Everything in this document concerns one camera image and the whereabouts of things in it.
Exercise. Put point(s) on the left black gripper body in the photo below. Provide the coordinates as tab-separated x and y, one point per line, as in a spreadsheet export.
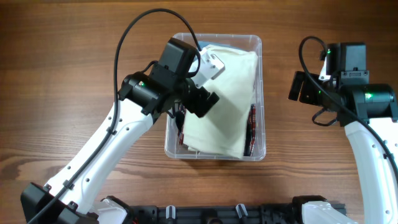
196	101

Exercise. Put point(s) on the cream cloth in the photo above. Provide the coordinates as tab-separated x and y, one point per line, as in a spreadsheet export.
223	129

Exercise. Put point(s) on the blue jeans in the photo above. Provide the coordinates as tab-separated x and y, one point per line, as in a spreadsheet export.
204	44

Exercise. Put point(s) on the red blue plaid shirt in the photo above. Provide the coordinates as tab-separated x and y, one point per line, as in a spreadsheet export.
179	117

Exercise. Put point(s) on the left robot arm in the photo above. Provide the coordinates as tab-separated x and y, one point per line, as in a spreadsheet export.
71	195

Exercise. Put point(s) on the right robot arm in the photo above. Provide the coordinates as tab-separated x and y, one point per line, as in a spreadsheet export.
368	114

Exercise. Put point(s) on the clear plastic storage container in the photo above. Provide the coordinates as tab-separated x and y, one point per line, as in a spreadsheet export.
242	42

